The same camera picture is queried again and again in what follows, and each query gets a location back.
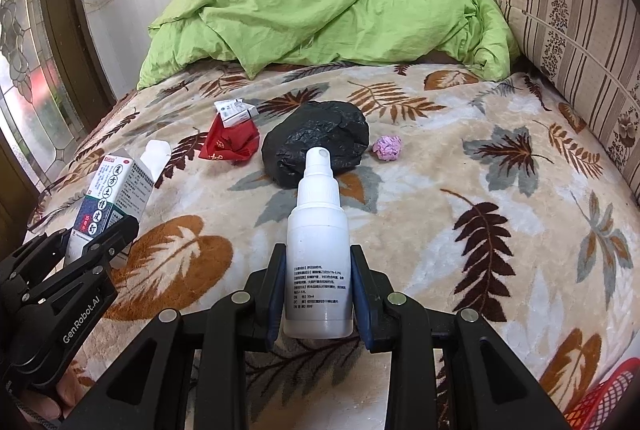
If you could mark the black plastic bag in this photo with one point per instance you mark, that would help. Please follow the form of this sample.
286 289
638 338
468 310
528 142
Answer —
340 127

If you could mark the white toothpaste box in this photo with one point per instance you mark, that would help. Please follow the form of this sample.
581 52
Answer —
235 111

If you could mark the pink crumpled paper ball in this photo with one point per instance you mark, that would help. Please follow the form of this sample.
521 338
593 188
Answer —
387 148

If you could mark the person's left hand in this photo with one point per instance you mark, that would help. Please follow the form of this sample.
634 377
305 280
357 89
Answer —
68 394

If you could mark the red crumpled wrapper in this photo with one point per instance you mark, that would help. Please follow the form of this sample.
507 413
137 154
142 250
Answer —
237 143

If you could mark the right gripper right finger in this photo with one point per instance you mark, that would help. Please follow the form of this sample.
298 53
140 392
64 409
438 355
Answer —
442 359

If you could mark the white spray bottle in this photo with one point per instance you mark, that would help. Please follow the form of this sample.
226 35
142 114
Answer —
318 289

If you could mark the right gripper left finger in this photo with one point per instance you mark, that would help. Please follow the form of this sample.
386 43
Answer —
190 369

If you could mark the red plastic basket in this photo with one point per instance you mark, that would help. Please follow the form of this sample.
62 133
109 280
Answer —
595 408

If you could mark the striped beige cushion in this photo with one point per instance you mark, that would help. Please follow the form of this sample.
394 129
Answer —
589 50

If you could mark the stained glass door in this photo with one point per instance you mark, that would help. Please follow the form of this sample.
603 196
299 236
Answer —
38 119

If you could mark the blue white medicine box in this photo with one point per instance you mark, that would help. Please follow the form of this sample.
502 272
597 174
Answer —
121 187

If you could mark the leaf pattern bed blanket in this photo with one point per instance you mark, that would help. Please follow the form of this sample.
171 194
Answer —
503 200

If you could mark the green duvet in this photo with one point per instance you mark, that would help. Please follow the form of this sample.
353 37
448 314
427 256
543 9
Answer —
259 33

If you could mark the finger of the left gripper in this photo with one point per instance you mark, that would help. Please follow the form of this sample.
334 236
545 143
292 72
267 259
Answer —
112 247
51 249

